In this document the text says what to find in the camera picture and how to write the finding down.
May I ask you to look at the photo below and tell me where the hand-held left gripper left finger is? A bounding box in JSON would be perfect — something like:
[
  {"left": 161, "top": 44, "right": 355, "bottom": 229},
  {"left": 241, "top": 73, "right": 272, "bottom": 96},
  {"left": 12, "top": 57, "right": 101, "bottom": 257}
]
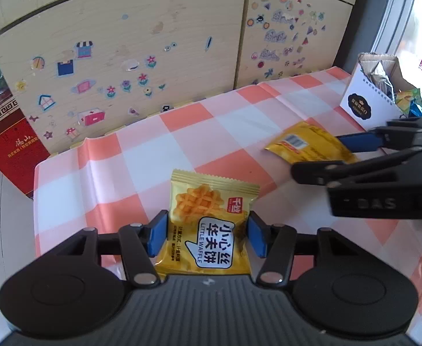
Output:
[{"left": 52, "top": 210, "right": 169, "bottom": 286}]

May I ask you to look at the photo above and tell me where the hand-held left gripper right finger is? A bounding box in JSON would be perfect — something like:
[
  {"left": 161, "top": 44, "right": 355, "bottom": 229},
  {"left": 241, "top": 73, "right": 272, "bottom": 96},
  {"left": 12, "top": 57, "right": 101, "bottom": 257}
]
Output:
[{"left": 247, "top": 211, "right": 359, "bottom": 285}]

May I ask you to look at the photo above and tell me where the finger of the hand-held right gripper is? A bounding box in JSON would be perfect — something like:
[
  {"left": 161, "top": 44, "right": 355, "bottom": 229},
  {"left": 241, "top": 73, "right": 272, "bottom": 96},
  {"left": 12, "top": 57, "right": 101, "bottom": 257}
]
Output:
[
  {"left": 291, "top": 144, "right": 422, "bottom": 188},
  {"left": 337, "top": 116, "right": 422, "bottom": 155}
]

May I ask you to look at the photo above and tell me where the small yellow snack packet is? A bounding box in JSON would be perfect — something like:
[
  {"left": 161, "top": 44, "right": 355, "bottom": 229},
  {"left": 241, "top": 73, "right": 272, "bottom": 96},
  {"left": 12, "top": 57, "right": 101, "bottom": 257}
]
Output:
[{"left": 264, "top": 121, "right": 359, "bottom": 165}]

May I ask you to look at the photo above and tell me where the cardboard box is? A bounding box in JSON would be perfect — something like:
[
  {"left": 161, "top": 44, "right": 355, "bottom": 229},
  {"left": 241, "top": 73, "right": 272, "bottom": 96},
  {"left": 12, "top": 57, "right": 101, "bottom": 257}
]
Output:
[{"left": 340, "top": 52, "right": 422, "bottom": 130}]

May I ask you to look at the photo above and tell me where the yellow waffle packet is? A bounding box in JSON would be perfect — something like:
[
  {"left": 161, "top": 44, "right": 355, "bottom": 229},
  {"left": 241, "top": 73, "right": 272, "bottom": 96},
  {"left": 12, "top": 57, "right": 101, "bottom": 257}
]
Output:
[{"left": 152, "top": 169, "right": 261, "bottom": 283}]

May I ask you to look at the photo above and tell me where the orange checked tablecloth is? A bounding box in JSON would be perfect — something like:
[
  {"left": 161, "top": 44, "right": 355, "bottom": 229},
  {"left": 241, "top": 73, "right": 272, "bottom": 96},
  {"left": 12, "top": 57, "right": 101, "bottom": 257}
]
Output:
[{"left": 33, "top": 65, "right": 422, "bottom": 332}]

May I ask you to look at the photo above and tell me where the red carton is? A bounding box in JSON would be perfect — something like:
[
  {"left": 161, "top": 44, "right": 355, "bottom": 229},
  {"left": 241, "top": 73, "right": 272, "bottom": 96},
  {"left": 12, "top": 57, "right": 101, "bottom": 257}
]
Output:
[{"left": 0, "top": 97, "right": 51, "bottom": 200}]

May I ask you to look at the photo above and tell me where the beige cabinet with stickers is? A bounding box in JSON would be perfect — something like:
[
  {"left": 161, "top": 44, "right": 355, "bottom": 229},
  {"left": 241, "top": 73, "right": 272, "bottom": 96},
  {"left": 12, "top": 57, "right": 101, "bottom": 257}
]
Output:
[{"left": 0, "top": 0, "right": 361, "bottom": 155}]

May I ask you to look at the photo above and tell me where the dark window frame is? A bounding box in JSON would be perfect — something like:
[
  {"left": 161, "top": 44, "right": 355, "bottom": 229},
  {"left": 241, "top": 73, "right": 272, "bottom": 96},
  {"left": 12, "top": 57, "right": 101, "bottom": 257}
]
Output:
[{"left": 341, "top": 0, "right": 422, "bottom": 80}]

